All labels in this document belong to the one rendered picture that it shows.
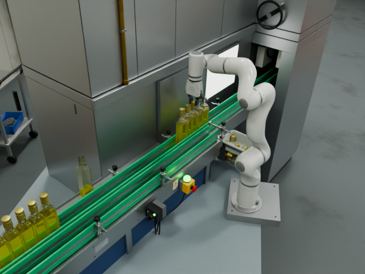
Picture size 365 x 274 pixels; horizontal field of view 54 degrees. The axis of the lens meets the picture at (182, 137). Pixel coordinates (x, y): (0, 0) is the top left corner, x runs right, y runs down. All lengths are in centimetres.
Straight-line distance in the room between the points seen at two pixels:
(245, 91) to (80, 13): 83
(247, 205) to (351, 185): 195
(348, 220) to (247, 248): 165
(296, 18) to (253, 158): 123
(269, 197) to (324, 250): 106
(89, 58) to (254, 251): 136
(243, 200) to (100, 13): 132
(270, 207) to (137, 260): 87
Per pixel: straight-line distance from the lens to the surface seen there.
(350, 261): 333
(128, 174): 206
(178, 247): 212
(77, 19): 168
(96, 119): 187
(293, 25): 286
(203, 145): 226
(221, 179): 255
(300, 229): 339
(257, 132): 193
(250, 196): 221
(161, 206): 197
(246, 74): 182
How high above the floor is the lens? 242
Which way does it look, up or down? 35 degrees down
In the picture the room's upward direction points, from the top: 2 degrees clockwise
